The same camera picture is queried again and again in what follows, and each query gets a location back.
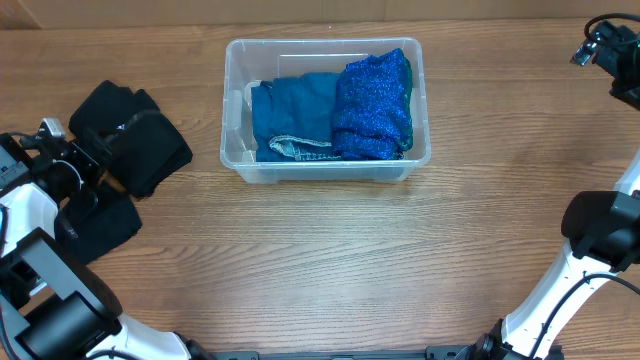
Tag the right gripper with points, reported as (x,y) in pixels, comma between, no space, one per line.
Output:
(605,52)

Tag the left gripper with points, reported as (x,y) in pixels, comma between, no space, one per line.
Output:
(85,160)

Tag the large black garment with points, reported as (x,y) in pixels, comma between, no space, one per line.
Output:
(125,132)

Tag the blue denim jeans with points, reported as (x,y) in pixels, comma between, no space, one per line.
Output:
(292,116)

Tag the clear plastic storage bin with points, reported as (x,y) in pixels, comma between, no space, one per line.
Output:
(249,61)

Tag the sparkly blue garment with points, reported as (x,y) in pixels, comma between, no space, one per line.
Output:
(371,118)

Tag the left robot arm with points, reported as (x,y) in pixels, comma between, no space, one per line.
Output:
(53,306)

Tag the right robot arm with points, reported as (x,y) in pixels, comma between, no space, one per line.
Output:
(601,228)

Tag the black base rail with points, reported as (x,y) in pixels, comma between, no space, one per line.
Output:
(448,352)

